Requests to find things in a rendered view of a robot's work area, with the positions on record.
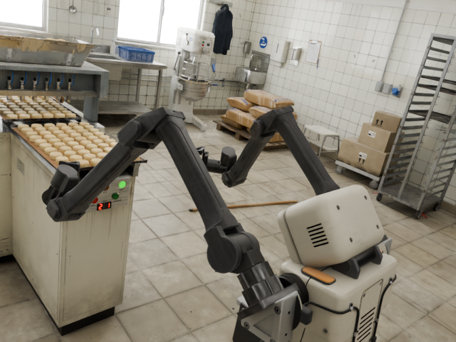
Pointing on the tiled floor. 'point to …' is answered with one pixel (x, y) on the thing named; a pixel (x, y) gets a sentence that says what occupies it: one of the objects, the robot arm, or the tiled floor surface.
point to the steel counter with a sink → (101, 52)
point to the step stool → (324, 139)
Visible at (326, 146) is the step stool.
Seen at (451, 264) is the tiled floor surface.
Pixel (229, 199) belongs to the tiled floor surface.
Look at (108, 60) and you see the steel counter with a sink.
